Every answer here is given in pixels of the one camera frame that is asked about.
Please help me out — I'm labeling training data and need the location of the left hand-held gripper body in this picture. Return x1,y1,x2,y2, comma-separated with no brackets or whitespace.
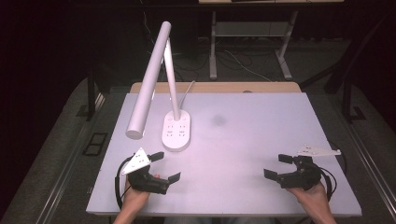
120,147,171,196

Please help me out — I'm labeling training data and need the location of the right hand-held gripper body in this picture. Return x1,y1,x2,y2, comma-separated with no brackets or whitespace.
277,144,342,191

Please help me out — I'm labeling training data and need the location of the person's left hand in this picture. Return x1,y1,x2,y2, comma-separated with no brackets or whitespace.
121,173,161,215

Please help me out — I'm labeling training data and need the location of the person's right hand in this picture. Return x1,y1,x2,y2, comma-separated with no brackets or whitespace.
286,182,333,217

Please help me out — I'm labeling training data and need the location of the white desk lamp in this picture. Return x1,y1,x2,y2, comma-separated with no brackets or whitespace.
125,21,191,153

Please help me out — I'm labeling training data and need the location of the black metal stand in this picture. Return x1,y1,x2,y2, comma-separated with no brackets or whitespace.
298,17,369,124
76,66,108,122

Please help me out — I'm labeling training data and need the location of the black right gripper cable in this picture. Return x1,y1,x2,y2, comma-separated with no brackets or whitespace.
319,140,347,201

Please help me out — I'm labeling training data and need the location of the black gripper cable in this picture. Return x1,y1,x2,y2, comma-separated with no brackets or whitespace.
113,156,133,210
319,140,347,201

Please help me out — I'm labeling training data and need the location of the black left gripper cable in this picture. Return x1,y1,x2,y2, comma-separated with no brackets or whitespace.
113,156,133,210

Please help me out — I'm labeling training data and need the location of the black floor frame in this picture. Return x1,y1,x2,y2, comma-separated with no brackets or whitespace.
81,132,108,157

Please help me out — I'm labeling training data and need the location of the white lamp cable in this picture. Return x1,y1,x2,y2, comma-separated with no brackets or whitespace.
178,79,196,110

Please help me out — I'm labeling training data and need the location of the white floor cable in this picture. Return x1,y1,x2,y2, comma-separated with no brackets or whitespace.
223,49,273,83

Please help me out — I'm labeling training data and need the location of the grey metal table frame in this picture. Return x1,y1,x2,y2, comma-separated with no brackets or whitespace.
208,10,299,81

